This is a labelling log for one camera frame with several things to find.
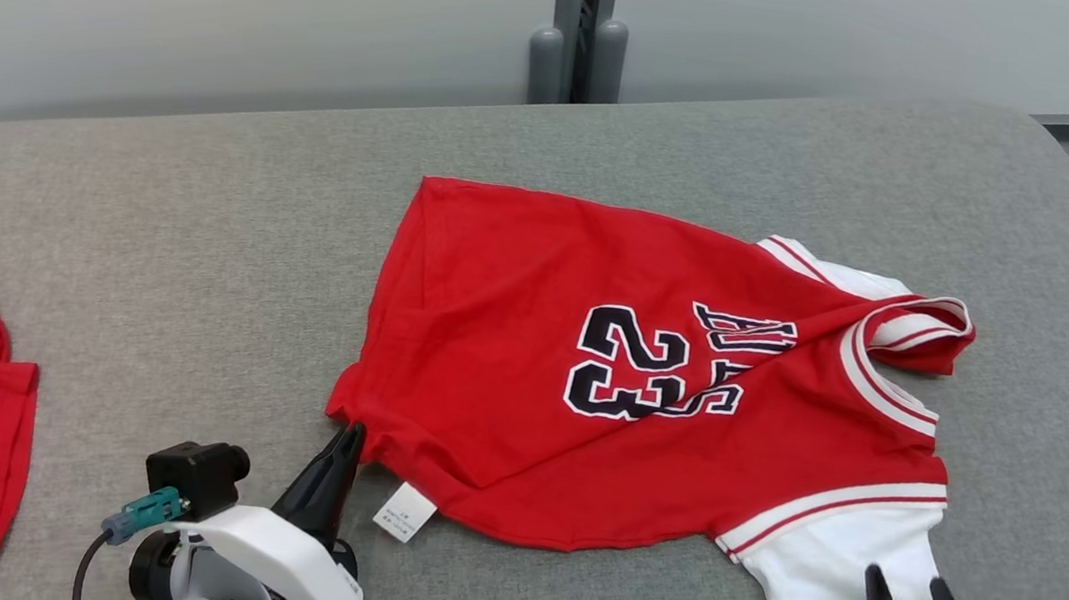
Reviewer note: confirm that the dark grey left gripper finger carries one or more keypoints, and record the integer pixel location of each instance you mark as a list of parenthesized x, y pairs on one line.
[(311, 496), (342, 489)]

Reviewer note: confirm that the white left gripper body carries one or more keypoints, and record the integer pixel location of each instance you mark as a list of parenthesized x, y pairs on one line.
[(284, 553)]

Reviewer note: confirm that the red basketball jersey shirt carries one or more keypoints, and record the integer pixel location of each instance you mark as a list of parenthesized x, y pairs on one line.
[(490, 335)]

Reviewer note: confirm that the grey metal partition post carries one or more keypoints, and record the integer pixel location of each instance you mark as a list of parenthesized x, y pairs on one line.
[(581, 24)]

